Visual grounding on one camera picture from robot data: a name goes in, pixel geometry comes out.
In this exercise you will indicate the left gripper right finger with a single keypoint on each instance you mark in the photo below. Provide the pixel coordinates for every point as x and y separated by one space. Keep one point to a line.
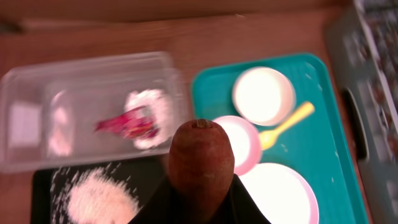
239 207

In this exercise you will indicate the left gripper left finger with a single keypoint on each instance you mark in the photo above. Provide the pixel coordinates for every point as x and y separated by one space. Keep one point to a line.
161 207

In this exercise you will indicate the orange carrot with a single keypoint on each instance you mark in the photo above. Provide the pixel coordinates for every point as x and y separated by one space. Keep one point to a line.
201 165

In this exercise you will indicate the red snack wrapper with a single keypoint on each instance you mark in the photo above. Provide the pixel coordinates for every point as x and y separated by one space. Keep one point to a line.
140 122

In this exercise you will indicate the white tissue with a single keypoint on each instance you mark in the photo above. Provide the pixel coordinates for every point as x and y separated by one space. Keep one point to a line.
160 105

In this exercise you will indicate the white bowl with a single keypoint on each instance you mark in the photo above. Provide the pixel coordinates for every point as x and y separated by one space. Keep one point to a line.
263 96

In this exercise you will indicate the black waste tray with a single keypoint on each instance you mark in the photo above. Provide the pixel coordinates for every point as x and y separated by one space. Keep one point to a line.
43 193

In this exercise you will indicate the grey dishwasher rack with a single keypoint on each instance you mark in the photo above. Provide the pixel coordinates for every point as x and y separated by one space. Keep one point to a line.
362 44

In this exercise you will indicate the white round plate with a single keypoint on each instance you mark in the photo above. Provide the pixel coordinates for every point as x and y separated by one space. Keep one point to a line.
281 194

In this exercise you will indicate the pink bowl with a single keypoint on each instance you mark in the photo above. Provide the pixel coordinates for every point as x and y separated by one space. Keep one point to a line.
244 140

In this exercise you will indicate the pile of white rice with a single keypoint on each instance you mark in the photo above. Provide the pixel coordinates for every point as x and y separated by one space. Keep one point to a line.
91 195

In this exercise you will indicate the yellow plastic spoon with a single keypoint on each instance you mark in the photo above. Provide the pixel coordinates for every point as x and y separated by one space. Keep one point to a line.
268 138

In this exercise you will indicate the clear plastic bin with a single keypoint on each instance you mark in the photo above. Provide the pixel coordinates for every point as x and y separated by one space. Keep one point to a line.
49 111

